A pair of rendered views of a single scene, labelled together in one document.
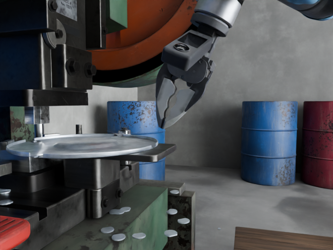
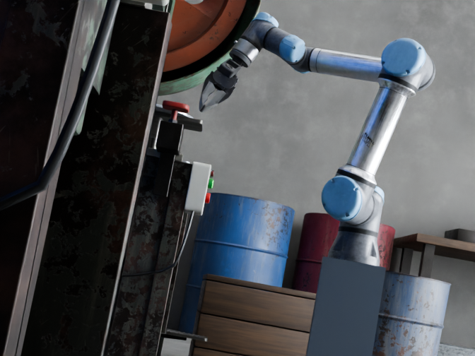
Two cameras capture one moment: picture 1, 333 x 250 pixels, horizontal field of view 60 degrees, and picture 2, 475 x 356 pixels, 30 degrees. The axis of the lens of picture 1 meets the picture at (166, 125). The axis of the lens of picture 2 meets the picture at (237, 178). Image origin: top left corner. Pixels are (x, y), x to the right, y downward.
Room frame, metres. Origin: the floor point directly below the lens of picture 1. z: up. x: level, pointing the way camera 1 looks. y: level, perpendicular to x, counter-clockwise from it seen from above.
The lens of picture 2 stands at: (-1.99, 0.70, 0.30)
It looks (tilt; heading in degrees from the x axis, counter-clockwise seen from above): 7 degrees up; 342
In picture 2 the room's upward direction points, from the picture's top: 10 degrees clockwise
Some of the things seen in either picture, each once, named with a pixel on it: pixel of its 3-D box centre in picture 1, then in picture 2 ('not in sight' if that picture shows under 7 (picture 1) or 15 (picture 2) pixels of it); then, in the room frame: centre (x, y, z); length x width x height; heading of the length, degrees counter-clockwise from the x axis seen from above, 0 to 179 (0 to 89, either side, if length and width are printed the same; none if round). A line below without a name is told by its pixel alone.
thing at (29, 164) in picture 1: (38, 153); not in sight; (0.62, 0.28, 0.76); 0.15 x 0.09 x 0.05; 163
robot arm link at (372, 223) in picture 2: not in sight; (361, 207); (0.34, -0.47, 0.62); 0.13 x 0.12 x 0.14; 134
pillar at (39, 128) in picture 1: (39, 127); not in sight; (0.72, 0.32, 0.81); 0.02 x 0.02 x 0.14
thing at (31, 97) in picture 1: (32, 104); not in sight; (0.62, 0.29, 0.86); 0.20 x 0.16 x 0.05; 163
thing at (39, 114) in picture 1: (38, 114); not in sight; (0.62, 0.27, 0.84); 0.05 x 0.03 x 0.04; 163
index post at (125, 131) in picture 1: (124, 146); not in sight; (0.75, 0.11, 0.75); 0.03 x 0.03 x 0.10; 73
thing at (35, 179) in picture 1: (35, 169); not in sight; (0.62, 0.29, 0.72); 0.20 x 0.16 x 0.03; 163
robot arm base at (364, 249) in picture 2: not in sight; (355, 246); (0.35, -0.48, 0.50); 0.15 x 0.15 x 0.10
